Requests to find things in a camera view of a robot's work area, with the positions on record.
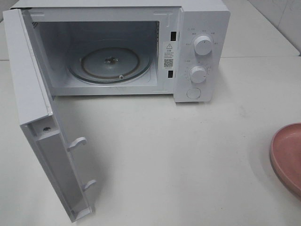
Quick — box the white microwave oven body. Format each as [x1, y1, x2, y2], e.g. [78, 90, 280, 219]
[9, 0, 230, 102]

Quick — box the round white door button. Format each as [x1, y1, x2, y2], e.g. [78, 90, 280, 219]
[187, 88, 201, 99]

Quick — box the pink round plate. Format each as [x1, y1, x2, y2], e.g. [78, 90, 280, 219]
[270, 123, 301, 196]

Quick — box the white microwave door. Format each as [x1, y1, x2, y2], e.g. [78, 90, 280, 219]
[3, 9, 95, 222]

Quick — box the white timer knob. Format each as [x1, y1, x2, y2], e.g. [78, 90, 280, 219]
[189, 66, 207, 83]

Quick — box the upper white power knob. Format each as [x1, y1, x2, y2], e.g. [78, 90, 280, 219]
[193, 34, 213, 56]

